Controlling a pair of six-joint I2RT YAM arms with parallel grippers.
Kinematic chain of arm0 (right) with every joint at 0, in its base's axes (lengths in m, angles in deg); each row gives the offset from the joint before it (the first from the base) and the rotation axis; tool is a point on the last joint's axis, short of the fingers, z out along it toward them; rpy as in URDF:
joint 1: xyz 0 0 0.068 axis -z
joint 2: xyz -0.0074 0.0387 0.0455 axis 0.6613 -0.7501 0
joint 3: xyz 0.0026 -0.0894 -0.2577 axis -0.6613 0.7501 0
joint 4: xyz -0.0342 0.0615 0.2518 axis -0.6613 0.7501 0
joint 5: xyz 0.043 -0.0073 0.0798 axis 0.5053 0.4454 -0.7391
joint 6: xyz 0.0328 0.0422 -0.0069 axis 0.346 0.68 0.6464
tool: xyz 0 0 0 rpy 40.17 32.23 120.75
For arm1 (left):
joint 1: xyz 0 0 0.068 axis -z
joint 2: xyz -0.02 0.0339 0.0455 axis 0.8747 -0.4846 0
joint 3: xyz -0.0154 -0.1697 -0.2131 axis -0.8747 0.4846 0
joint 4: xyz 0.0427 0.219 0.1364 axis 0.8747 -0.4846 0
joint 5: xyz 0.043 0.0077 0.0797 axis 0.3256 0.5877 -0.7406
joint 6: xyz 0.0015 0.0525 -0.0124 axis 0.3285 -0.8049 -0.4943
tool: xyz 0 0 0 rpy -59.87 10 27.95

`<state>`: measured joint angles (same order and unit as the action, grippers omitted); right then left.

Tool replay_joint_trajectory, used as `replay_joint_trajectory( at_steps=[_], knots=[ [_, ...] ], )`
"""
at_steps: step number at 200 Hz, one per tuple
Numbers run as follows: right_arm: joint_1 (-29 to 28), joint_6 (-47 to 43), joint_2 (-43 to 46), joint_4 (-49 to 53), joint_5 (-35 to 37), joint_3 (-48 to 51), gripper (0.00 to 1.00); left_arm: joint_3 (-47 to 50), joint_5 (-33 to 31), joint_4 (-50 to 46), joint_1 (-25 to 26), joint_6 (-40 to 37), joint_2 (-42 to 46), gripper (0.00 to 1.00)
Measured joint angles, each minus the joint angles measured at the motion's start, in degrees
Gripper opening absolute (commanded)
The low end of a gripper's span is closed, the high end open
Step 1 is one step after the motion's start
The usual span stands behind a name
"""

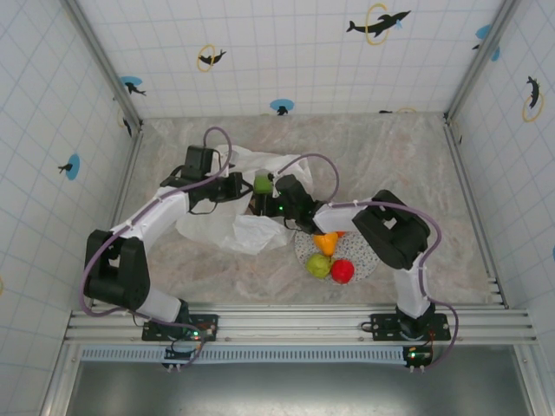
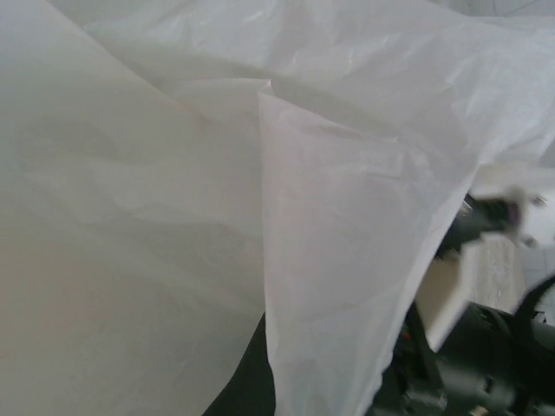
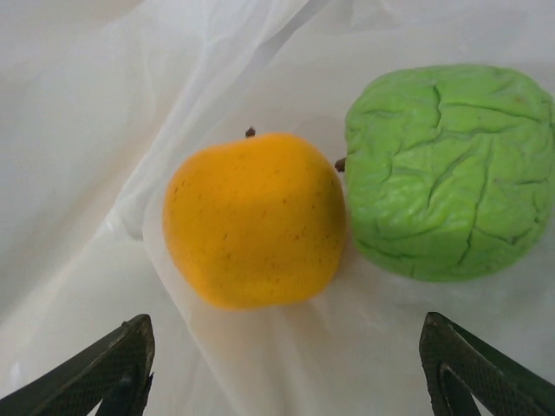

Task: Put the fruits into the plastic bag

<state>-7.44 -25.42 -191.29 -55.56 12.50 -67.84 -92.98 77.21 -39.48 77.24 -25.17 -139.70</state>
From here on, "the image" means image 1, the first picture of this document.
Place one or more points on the green apple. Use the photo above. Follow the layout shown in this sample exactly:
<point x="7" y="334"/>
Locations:
<point x="262" y="185"/>

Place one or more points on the white plastic bag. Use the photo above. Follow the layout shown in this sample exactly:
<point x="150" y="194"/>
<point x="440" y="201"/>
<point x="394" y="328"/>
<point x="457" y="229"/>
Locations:
<point x="256" y="234"/>

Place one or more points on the yellow orange pear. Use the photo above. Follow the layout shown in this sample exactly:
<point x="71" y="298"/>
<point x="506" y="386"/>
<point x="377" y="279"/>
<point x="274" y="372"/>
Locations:
<point x="326" y="243"/>

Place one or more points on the yellow-green pear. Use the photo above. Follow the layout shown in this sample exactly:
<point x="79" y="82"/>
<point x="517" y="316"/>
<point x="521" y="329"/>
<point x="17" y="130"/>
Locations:
<point x="319" y="265"/>

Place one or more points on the plain red apple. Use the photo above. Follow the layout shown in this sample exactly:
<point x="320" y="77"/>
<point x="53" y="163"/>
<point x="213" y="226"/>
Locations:
<point x="342" y="271"/>

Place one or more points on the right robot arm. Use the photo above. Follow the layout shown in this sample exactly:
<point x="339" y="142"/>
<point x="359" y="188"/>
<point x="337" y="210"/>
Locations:
<point x="390" y="234"/>

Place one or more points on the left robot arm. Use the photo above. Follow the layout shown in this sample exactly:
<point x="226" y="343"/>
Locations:
<point x="117" y="268"/>

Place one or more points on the speckled round plate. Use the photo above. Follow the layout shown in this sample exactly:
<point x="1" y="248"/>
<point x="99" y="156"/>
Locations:
<point x="364" y="260"/>

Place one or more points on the left controller board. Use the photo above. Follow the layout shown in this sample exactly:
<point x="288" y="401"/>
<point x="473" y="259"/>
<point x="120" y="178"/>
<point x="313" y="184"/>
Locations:
<point x="186" y="353"/>

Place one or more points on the controller board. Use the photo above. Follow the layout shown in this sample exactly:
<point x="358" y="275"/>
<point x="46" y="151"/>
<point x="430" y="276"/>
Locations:
<point x="186" y="353"/>
<point x="418" y="356"/>

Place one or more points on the right controller board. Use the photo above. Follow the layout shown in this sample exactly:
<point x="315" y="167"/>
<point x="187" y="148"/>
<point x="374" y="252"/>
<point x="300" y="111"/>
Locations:
<point x="418" y="356"/>

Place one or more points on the aluminium side rail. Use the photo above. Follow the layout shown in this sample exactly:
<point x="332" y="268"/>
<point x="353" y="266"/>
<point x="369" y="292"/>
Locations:
<point x="468" y="182"/>
<point x="130" y="173"/>

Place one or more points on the aluminium mounting rail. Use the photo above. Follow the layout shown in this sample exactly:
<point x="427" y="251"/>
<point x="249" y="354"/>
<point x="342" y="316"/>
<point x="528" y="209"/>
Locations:
<point x="295" y="323"/>

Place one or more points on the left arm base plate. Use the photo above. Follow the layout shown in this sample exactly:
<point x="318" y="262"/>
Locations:
<point x="204" y="323"/>

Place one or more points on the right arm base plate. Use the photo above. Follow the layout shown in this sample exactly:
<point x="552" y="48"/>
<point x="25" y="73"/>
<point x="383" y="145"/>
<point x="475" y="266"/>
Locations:
<point x="383" y="323"/>

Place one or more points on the aluminium frame post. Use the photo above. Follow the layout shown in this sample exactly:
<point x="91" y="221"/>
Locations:
<point x="104" y="60"/>
<point x="481" y="56"/>

